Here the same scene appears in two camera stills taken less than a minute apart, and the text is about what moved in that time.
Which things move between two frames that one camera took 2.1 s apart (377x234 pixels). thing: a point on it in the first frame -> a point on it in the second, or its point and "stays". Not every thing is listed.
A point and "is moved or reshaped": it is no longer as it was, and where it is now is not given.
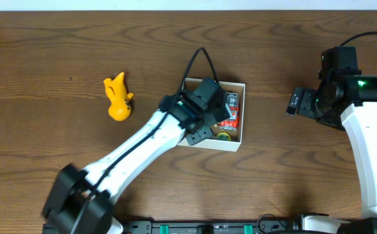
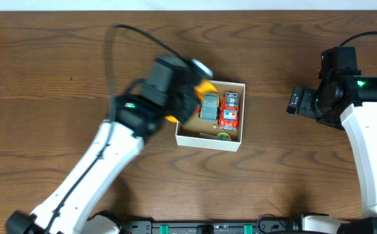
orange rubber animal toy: x=116 y=90 is moved or reshaped
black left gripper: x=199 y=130 -> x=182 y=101
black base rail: x=148 y=227 stays
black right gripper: x=305 y=108 stays
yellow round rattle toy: x=224 y=136 stays
